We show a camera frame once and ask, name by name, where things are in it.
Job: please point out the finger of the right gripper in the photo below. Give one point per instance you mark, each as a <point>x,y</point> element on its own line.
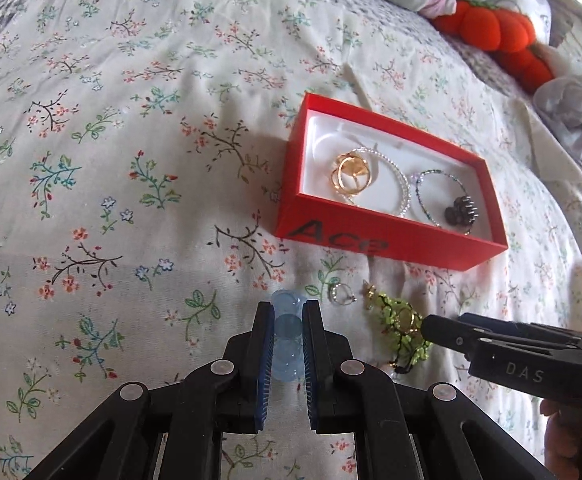
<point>494,325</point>
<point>449,334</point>

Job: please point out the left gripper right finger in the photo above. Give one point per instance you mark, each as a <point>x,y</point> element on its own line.
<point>401,432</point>

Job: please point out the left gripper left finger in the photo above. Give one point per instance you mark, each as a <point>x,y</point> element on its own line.
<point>175,431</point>

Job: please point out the small gold star earring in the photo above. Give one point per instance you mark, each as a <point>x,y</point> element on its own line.
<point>370,293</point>

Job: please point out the black hair claw clip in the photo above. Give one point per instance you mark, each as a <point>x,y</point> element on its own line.
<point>463,212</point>

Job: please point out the right hand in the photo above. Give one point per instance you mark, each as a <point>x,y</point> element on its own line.
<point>563,456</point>

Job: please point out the red cardboard box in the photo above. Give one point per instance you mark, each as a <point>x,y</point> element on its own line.
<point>363,182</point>

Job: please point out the crumpled grey white clothes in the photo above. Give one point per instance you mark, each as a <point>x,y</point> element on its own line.
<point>576,110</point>

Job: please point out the orange pumpkin plush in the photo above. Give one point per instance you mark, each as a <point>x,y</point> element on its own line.
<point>508,37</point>

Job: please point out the floral bed sheet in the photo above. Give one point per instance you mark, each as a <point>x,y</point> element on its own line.
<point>141,162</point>

